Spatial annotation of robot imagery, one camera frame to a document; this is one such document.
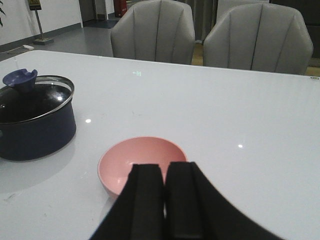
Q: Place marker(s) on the grey chair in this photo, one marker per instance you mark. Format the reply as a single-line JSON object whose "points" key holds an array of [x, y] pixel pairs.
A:
{"points": [[261, 37], [157, 31]]}

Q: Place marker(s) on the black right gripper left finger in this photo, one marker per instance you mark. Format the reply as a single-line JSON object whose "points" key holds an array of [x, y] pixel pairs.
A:
{"points": [[138, 212]]}

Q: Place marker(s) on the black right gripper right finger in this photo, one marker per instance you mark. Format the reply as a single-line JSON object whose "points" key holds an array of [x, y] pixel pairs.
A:
{"points": [[196, 210]]}

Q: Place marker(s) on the red bin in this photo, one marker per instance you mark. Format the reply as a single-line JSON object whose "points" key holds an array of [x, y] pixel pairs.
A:
{"points": [[120, 7]]}

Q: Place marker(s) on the dark blue pot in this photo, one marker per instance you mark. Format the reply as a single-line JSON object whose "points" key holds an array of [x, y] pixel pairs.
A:
{"points": [[37, 138]]}

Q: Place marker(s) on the sign stand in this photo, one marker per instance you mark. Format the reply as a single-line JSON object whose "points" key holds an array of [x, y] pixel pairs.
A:
{"points": [[35, 5]]}

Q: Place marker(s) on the grey chair left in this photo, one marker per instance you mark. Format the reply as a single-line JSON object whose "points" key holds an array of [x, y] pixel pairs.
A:
{"points": [[157, 31]]}

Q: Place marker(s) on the glass lid with blue knob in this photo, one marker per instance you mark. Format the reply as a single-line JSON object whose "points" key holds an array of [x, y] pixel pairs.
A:
{"points": [[27, 96]]}

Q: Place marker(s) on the pink bowl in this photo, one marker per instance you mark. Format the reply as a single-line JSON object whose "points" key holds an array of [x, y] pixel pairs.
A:
{"points": [[116, 163]]}

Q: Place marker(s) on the grey chair right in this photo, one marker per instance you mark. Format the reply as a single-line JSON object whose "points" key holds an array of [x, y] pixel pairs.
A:
{"points": [[261, 37]]}

